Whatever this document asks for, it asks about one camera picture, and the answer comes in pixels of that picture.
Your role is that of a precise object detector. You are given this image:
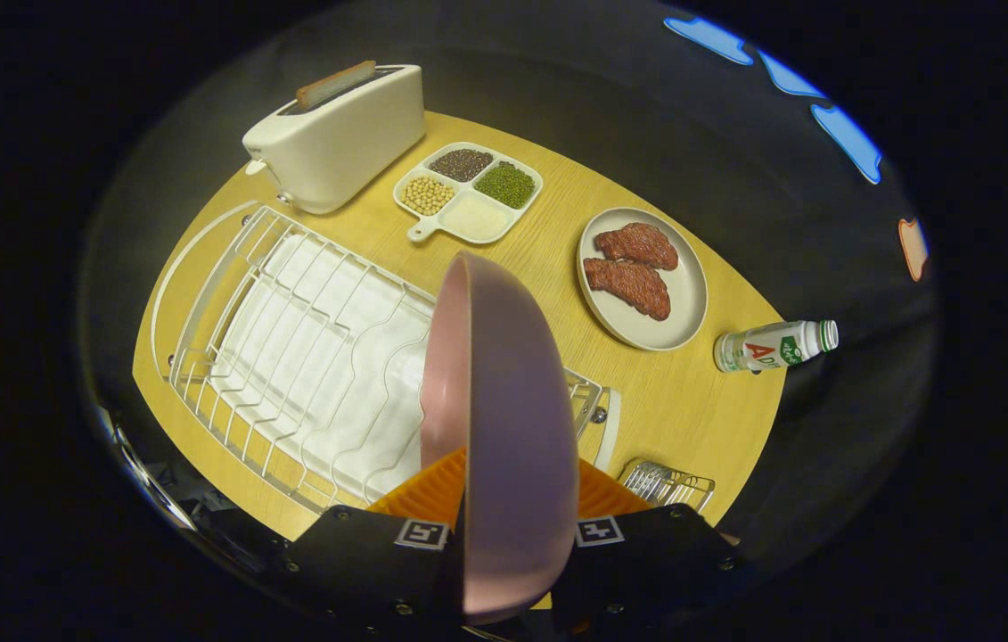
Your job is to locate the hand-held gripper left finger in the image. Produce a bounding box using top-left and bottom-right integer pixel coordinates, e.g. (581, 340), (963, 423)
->
(285, 446), (469, 638)

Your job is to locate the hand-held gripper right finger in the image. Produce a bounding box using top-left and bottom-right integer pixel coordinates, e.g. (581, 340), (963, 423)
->
(553, 459), (745, 636)

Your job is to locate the metal wire basket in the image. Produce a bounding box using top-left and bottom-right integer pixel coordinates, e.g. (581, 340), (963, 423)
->
(618, 457), (717, 514)

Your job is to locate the pink plate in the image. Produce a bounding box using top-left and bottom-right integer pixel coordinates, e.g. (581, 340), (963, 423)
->
(419, 251), (579, 625)

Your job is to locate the white wire dish rack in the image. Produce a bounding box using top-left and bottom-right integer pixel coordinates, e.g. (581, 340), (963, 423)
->
(150, 201), (622, 516)

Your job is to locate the beige plate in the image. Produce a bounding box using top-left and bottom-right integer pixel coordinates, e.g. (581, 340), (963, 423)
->
(577, 207), (709, 351)

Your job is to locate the white drink bottle green cap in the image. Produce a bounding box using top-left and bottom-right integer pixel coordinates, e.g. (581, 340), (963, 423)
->
(714, 319), (840, 374)

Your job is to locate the red meat slice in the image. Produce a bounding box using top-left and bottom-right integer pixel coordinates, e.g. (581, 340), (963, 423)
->
(594, 222), (679, 271)
(583, 258), (672, 322)

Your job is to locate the pile of yellow soybeans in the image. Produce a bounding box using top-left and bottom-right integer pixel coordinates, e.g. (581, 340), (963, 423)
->
(401, 175), (457, 217)

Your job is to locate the white divided tray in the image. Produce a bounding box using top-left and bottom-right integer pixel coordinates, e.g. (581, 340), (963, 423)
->
(392, 142), (544, 245)

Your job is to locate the pile of green beans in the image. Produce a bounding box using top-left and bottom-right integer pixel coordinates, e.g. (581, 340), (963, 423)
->
(474, 161), (537, 210)

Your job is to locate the pile of dark beans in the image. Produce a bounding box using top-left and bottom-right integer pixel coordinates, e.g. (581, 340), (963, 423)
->
(429, 148), (494, 183)

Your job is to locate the white toaster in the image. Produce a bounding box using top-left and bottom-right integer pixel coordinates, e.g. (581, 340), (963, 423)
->
(242, 64), (426, 215)

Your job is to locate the brown toast slice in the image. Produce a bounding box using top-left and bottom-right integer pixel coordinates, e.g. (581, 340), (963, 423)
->
(295, 60), (377, 111)

